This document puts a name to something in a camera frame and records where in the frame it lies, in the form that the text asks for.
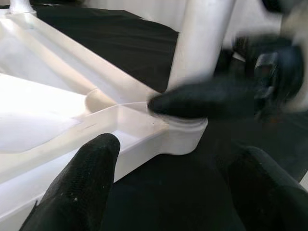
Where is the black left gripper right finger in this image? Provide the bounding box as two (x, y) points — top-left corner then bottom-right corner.
(227, 145), (308, 231)

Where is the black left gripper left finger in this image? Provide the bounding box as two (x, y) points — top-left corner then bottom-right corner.
(19, 132), (121, 231)

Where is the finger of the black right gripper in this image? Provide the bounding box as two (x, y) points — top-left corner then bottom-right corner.
(146, 77), (256, 120)

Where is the white plastic table top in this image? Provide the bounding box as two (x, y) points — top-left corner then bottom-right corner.
(0, 9), (209, 231)

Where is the black tablecloth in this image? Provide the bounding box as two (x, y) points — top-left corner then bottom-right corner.
(28, 0), (308, 231)

